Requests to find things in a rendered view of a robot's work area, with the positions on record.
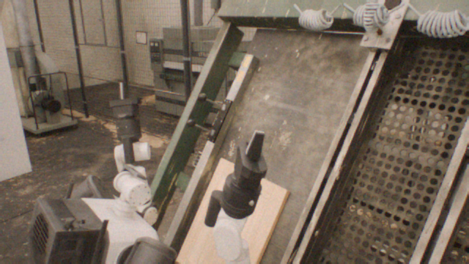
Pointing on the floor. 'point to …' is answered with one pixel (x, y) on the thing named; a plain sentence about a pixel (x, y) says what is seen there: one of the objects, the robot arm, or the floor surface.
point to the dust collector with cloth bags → (34, 81)
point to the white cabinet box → (10, 125)
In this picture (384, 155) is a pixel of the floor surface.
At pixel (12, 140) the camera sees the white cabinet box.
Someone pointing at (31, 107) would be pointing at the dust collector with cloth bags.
